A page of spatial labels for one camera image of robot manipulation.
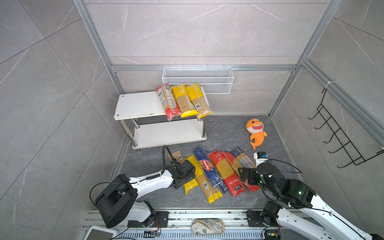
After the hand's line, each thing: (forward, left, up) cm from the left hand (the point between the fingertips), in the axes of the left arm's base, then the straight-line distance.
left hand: (189, 175), depth 87 cm
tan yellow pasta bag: (+12, +6, +1) cm, 13 cm away
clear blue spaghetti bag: (+9, -33, +1) cm, 34 cm away
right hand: (-4, -28, +16) cm, 32 cm away
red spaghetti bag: (+5, -28, +3) cm, 28 cm away
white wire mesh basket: (+56, -20, +28) cm, 65 cm away
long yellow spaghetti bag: (-11, -12, +1) cm, 16 cm away
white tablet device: (-26, +44, +1) cm, 51 cm away
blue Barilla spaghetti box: (+1, -11, +5) cm, 12 cm away
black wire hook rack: (-2, -71, +30) cm, 77 cm away
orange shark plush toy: (+30, -47, +8) cm, 56 cm away
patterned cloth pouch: (-26, -8, +2) cm, 27 cm away
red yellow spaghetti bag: (-8, -24, +5) cm, 26 cm away
